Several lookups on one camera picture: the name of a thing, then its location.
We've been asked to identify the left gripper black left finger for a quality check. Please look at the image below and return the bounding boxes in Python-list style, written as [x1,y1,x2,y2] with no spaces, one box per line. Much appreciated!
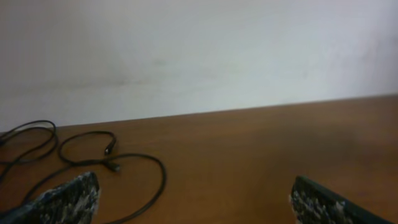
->
[1,172,100,224]

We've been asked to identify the black USB cable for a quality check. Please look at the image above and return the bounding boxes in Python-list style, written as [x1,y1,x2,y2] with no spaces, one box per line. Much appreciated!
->
[0,119,59,184]

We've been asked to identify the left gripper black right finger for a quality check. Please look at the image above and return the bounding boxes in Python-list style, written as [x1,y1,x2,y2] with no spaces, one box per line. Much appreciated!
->
[289,176,390,224]

